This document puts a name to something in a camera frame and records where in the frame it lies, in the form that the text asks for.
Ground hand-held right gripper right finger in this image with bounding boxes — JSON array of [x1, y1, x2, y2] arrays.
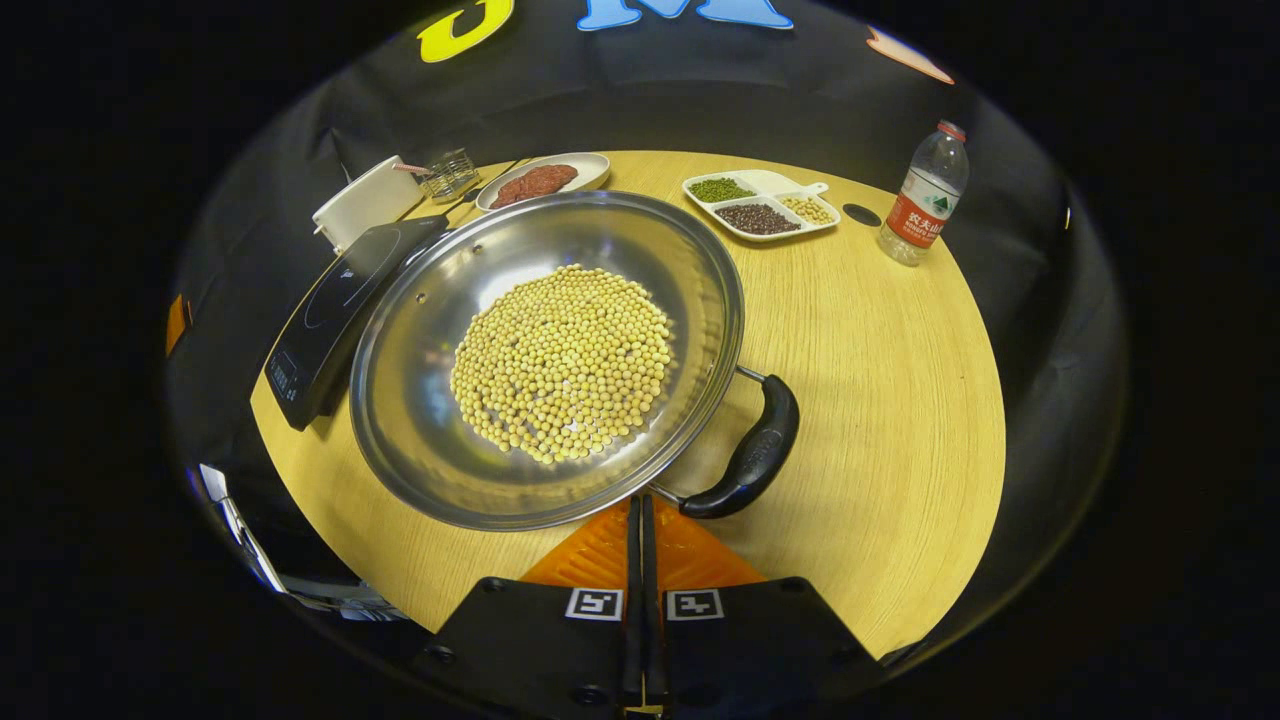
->
[[642, 495, 886, 720]]

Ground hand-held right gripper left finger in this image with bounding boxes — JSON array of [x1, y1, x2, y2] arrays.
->
[[425, 495, 643, 720]]

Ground black induction cooktop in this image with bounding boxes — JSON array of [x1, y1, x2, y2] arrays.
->
[[264, 215, 451, 432]]

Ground stainless steel pot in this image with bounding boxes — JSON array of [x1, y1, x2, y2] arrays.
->
[[348, 190, 801, 532]]

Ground white toaster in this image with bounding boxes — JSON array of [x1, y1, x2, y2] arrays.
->
[[312, 155, 426, 256]]

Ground pile of soybeans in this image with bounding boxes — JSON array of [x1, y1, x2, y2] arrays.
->
[[450, 264, 676, 466]]

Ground red meat slice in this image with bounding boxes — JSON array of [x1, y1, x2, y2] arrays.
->
[[489, 164, 579, 209]]

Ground dark red beans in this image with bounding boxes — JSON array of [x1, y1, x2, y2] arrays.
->
[[714, 203, 801, 236]]

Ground white oval plate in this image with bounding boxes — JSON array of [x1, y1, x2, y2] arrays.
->
[[476, 152, 612, 213]]

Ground white divided dish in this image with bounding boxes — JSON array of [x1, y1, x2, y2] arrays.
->
[[682, 169, 841, 244]]

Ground plastic water bottle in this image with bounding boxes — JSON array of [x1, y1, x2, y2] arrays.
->
[[878, 120, 970, 267]]

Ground wire mesh basket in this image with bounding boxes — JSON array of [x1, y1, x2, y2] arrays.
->
[[418, 148, 481, 204]]

